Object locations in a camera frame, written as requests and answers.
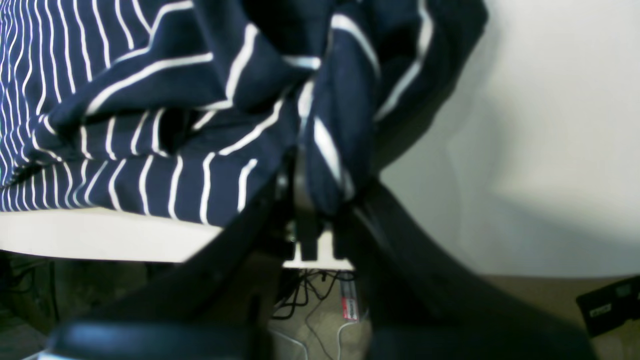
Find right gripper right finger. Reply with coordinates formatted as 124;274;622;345
333;180;595;360

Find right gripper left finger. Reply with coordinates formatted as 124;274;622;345
45;150;322;360

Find navy white striped t-shirt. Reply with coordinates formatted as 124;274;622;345
1;0;489;227

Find white cables in background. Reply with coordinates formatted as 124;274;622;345
270;270;371;360

